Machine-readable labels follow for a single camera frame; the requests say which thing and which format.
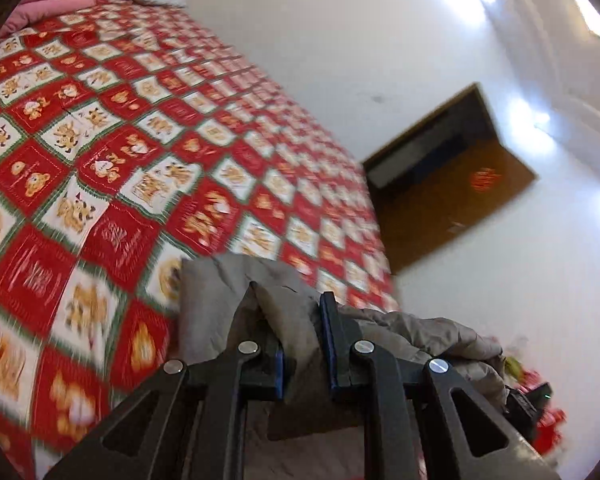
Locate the pink folded blanket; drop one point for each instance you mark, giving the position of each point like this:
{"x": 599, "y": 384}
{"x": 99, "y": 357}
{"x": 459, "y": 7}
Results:
{"x": 45, "y": 0}

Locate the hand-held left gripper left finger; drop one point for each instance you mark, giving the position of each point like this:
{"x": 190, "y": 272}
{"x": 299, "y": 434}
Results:
{"x": 215, "y": 385}

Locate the grey puffer jacket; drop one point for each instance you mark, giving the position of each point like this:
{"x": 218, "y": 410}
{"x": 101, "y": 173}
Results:
{"x": 300, "y": 320}

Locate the dark wooden door frame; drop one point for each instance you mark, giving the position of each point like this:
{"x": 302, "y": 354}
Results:
{"x": 430, "y": 125}

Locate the red paper door decoration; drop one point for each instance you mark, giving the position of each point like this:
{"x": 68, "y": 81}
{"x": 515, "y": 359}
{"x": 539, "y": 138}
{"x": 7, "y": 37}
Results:
{"x": 486, "y": 180}

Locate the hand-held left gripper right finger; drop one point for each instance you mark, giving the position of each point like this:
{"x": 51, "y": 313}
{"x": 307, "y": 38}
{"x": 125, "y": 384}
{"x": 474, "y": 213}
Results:
{"x": 380, "y": 385}

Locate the brown wooden door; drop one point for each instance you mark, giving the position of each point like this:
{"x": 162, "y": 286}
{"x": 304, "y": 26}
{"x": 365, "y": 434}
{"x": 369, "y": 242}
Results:
{"x": 445, "y": 210}

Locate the red patterned bedsheet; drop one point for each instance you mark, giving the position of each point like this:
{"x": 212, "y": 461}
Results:
{"x": 130, "y": 160}

